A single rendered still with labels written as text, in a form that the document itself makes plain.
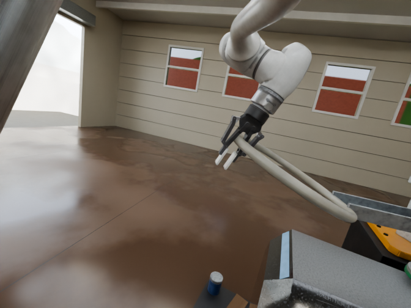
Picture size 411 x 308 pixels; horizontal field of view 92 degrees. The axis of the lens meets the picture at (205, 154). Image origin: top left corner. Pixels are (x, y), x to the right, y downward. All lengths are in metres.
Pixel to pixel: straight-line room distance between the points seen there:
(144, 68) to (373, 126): 7.74
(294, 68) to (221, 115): 6.39
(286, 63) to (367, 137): 6.82
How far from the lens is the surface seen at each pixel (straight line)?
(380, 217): 0.91
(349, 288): 0.98
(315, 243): 1.14
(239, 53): 0.66
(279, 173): 0.55
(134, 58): 8.73
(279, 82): 0.65
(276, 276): 0.92
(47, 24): 0.22
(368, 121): 7.38
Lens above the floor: 1.38
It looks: 13 degrees down
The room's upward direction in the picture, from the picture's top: 11 degrees clockwise
